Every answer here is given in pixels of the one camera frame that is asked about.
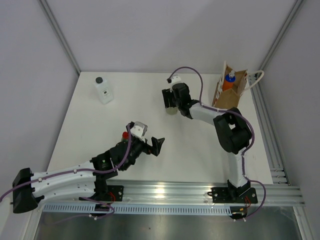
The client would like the dark green bottle red cap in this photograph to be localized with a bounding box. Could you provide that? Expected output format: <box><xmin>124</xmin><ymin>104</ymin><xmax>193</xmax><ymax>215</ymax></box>
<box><xmin>121</xmin><ymin>131</ymin><xmax>129</xmax><ymax>141</ymax></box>

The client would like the orange bottle blue cap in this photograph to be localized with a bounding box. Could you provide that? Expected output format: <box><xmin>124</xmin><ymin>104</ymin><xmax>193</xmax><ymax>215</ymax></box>
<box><xmin>222</xmin><ymin>70</ymin><xmax>236</xmax><ymax>92</ymax></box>

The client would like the clear bottle black cap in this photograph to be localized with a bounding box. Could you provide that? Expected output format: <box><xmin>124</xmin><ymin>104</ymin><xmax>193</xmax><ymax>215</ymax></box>
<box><xmin>94</xmin><ymin>76</ymin><xmax>114</xmax><ymax>105</ymax></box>

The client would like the green bottle white cap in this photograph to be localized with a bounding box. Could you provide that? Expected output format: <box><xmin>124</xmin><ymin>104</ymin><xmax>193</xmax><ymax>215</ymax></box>
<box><xmin>165</xmin><ymin>107</ymin><xmax>178</xmax><ymax>115</ymax></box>

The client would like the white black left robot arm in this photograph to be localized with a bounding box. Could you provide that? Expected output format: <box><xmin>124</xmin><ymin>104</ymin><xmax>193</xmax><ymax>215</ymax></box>
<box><xmin>12</xmin><ymin>121</ymin><xmax>165</xmax><ymax>214</ymax></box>

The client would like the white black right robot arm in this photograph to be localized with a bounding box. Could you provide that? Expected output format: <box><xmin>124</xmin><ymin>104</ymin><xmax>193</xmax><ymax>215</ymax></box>
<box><xmin>161</xmin><ymin>78</ymin><xmax>255</xmax><ymax>203</ymax></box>

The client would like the watermelon canvas tote bag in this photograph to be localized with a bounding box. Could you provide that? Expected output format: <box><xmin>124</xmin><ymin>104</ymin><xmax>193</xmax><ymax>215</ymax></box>
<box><xmin>211</xmin><ymin>61</ymin><xmax>265</xmax><ymax>109</ymax></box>

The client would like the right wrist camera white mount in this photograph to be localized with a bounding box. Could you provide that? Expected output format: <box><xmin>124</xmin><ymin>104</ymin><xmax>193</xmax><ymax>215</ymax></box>
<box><xmin>166</xmin><ymin>74</ymin><xmax>182</xmax><ymax>87</ymax></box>

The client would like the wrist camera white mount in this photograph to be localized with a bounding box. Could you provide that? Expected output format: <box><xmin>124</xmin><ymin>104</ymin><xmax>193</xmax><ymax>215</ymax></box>
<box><xmin>129</xmin><ymin>121</ymin><xmax>148</xmax><ymax>139</ymax></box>
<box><xmin>166</xmin><ymin>74</ymin><xmax>182</xmax><ymax>87</ymax></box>

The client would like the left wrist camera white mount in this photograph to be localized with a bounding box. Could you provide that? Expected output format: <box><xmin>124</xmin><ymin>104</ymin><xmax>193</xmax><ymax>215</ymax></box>
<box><xmin>129</xmin><ymin>121</ymin><xmax>148</xmax><ymax>139</ymax></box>

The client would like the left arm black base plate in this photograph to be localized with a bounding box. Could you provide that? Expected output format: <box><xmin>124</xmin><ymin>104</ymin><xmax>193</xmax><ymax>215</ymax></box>
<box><xmin>88</xmin><ymin>185</ymin><xmax>124</xmax><ymax>203</ymax></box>

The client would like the aluminium mounting rail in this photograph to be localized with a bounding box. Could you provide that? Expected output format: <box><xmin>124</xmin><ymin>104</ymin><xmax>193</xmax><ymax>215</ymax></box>
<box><xmin>107</xmin><ymin>180</ymin><xmax>305</xmax><ymax>207</ymax></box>

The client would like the white slotted cable duct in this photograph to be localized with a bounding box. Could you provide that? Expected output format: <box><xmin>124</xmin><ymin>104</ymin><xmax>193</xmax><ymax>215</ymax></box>
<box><xmin>43</xmin><ymin>203</ymin><xmax>232</xmax><ymax>216</ymax></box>

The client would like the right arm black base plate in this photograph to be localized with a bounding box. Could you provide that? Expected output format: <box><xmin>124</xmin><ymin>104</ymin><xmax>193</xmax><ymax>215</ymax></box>
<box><xmin>207</xmin><ymin>187</ymin><xmax>258</xmax><ymax>204</ymax></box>

